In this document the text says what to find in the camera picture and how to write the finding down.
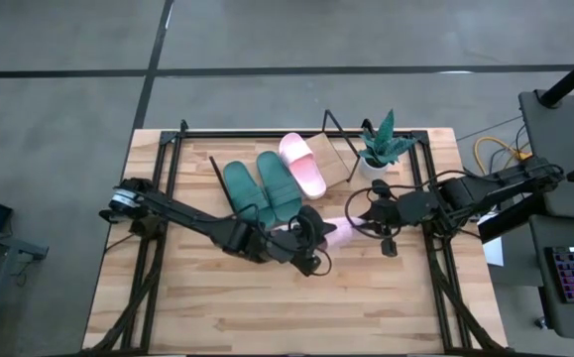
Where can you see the green leafy plant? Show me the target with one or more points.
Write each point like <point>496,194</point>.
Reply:
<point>383,144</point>

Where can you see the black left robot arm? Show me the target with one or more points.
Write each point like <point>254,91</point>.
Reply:
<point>192,218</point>

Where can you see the green rubber slide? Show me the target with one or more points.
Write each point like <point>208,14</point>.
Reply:
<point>247,193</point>
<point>279,186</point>

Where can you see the black stand pole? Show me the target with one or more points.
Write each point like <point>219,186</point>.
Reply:
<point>571,74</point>

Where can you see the pink rubber slide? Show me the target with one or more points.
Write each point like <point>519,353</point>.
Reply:
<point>346,234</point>
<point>304,168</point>

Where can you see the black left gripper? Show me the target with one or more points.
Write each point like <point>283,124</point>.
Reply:
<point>296,245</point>

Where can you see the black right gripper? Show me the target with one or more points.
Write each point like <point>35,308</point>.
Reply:
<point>410,208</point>

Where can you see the white paper sheet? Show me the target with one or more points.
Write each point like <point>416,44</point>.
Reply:
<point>494,253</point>

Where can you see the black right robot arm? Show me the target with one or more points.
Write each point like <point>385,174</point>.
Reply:
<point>504,186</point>

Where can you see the grey desk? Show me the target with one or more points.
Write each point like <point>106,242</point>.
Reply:
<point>559,134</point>
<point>549,307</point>

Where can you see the white plant pot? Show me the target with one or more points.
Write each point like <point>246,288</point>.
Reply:
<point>372,171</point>

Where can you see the black aluminium table frame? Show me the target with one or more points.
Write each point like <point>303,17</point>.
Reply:
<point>296,134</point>

